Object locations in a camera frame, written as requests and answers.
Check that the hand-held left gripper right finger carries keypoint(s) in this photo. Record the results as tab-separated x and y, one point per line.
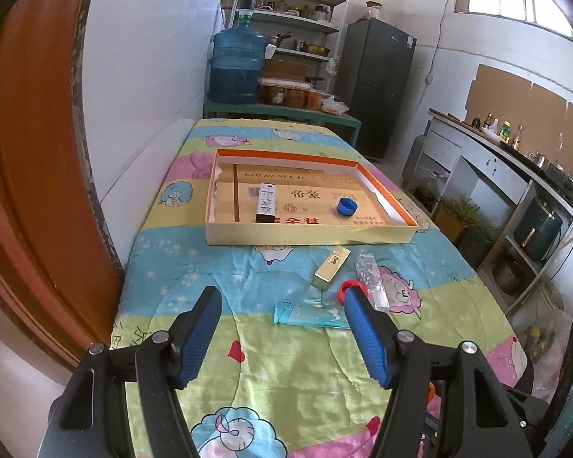
368	338

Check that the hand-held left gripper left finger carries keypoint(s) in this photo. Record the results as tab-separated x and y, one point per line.
198	338

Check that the large orange bottle cap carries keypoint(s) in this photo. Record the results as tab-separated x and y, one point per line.
351	287

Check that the teal box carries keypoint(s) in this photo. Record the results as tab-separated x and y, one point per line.
310	316

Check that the shallow gold cardboard tray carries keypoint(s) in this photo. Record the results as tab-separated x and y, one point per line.
305	186

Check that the clear plastic bag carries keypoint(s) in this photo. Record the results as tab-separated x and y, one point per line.
549	353

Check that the clear plastic bottle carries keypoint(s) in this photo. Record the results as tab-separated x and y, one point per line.
370	276

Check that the small gold box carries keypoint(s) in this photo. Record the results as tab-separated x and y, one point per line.
332	267

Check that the metal cooking pot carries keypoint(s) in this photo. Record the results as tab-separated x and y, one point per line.
508	276

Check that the blue bottle cap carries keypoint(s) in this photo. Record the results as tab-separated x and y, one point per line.
346	206

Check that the potted green plant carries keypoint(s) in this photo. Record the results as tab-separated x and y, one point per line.
458	219

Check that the black and white small box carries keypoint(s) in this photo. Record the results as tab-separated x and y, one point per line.
266	203

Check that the clear oil jug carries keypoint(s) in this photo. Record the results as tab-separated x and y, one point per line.
432	191

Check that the dark green bin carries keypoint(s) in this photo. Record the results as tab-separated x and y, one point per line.
537	229

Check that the grey gas cylinder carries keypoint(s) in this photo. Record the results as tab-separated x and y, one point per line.
414	160

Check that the black gas stove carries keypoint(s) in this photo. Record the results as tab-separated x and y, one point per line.
566	186

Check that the grey kitchen counter cabinet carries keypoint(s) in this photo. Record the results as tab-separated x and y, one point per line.
463	152

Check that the plastic bag of food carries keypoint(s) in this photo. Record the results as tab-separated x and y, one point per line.
336	106

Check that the green metal table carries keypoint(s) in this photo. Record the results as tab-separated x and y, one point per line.
286	112

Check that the orange pickle jar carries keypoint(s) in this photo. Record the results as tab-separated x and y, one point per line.
314	100
297	98
273	95

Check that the yellow oil bottle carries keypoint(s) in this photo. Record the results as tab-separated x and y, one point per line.
505	132

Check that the orange-brown wooden door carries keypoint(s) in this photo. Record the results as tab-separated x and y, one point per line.
33	152

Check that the dark sauce bottle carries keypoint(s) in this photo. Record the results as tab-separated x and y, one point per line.
518	138

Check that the dark grey fridge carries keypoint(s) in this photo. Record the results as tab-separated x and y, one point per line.
372	81

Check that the blue water jug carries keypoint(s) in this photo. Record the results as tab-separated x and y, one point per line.
236	67

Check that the gold metal basin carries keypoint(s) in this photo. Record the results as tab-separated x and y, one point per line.
317	49

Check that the metal shelf rack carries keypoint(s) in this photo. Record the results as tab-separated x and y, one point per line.
296	16

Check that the row of shelf jars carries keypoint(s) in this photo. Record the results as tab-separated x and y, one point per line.
291	8

